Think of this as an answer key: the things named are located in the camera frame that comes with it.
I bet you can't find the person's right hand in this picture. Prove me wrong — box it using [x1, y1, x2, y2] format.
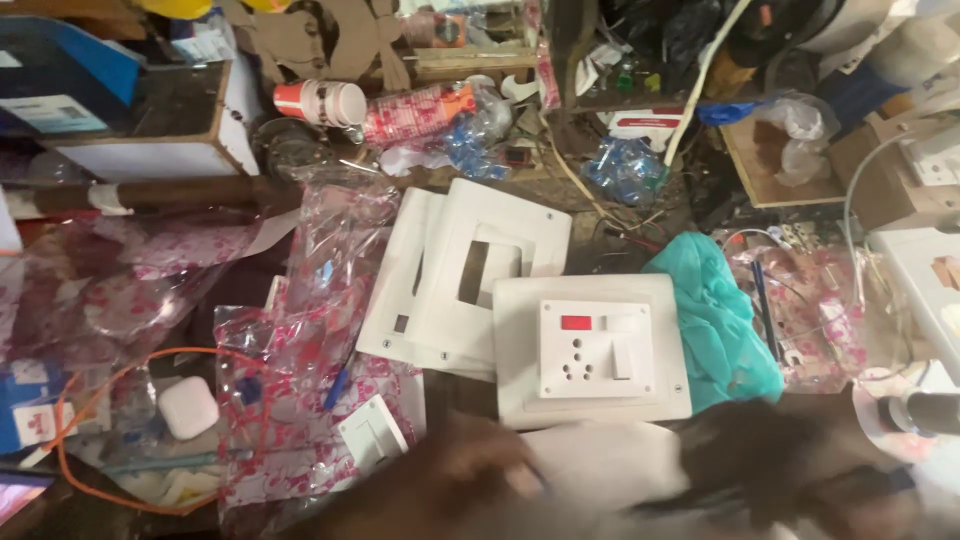
[660, 386, 920, 540]

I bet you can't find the person's left hand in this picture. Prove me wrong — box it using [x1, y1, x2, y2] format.
[300, 416, 552, 540]

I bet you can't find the plain white switch plate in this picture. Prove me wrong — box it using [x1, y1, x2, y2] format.
[521, 421, 695, 519]

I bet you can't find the white socket board red indicator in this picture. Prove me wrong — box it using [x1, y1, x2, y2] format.
[492, 273, 693, 431]

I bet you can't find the blue pen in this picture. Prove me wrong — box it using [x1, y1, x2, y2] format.
[323, 366, 351, 412]

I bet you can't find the tall pink printed plastic bag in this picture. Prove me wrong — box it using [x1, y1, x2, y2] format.
[213, 178, 427, 535]

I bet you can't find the teal cloth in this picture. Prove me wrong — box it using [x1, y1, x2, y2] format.
[642, 231, 786, 414]

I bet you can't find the white earbuds case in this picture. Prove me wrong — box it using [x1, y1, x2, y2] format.
[156, 375, 221, 441]

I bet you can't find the bag of blue parts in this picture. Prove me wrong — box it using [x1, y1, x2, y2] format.
[444, 88, 516, 182]
[580, 135, 670, 209]

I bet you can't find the pink printed bag with parts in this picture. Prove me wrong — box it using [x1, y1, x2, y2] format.
[722, 243, 895, 394]

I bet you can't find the pink printed packet roll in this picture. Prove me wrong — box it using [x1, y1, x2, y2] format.
[363, 81, 479, 149]

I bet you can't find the wooden tray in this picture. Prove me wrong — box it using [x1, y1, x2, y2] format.
[718, 111, 850, 210]

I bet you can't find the orange and white cup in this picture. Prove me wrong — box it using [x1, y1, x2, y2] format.
[273, 78, 368, 128]

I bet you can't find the brown wooden rod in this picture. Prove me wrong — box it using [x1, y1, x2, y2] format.
[28, 174, 303, 216]

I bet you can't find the wide pink printed plastic bag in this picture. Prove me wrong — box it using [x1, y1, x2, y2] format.
[0, 216, 265, 370]

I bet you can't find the cluttered dark shelf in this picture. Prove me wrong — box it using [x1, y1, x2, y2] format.
[546, 0, 755, 115]

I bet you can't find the grey cylindrical tool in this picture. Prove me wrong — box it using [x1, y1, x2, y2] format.
[876, 390, 960, 438]

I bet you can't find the crumpled clear plastic bag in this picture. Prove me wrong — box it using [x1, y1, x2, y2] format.
[756, 93, 843, 189]

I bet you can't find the white board panel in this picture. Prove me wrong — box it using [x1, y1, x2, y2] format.
[865, 223, 960, 363]

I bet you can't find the brown cardboard cutout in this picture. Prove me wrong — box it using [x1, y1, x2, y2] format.
[238, 0, 412, 93]

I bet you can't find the blue card packet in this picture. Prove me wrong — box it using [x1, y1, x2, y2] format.
[0, 358, 81, 456]

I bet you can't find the wooden box with white side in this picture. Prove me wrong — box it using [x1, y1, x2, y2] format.
[39, 58, 261, 183]

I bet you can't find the phone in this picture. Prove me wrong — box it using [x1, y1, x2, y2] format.
[0, 471, 55, 528]

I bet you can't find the blue cardboard box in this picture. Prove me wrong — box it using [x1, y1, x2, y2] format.
[0, 15, 142, 138]

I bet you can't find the small white switch module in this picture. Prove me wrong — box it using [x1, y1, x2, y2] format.
[336, 394, 411, 475]

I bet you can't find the large white frame plate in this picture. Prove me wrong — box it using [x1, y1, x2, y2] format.
[405, 177, 573, 376]

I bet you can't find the narrow white frame plate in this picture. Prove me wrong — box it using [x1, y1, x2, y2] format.
[355, 187, 451, 370]

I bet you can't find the thick white cable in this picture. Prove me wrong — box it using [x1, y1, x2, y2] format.
[663, 0, 753, 171]

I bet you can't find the orange cable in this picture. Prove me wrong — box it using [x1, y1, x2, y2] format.
[55, 345, 273, 516]

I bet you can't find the thin grey cable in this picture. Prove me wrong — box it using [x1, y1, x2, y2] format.
[842, 118, 960, 309]

